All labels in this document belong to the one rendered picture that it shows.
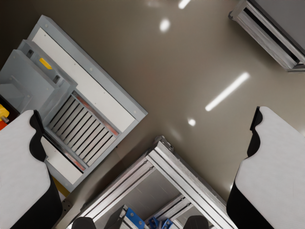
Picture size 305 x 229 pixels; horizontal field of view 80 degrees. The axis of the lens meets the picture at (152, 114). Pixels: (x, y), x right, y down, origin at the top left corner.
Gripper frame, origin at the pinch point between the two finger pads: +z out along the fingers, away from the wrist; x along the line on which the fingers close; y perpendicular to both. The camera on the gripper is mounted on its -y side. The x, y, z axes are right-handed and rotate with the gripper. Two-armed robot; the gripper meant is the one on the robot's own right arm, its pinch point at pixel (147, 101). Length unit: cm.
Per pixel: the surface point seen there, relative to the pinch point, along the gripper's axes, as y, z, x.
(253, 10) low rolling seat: -3, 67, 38
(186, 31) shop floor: 8, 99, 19
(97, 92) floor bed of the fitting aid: 40, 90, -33
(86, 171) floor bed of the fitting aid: 90, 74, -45
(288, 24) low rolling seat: 2, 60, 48
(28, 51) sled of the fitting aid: 16, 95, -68
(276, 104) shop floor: 43, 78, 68
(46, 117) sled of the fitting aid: 52, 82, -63
